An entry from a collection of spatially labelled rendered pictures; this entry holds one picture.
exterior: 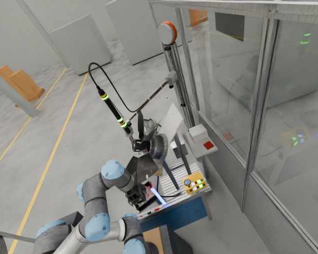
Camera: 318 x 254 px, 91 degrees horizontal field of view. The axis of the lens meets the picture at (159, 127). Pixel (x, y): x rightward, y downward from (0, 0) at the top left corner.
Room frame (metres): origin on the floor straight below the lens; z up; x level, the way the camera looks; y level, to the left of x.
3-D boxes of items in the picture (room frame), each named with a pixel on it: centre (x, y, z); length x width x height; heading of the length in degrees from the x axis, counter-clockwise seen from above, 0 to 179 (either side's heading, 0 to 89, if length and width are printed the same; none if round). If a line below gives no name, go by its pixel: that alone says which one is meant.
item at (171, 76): (1.28, -0.29, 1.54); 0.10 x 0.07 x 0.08; 124
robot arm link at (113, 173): (0.40, 0.24, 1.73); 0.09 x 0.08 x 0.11; 97
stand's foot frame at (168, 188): (1.06, 0.03, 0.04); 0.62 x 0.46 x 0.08; 89
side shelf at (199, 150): (1.03, -0.32, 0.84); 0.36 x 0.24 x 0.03; 179
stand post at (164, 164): (1.06, 0.12, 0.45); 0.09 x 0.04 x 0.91; 179
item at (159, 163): (0.87, 0.20, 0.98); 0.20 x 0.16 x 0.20; 89
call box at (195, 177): (0.56, -0.06, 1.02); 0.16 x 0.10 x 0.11; 89
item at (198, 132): (1.11, -0.35, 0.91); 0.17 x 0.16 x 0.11; 89
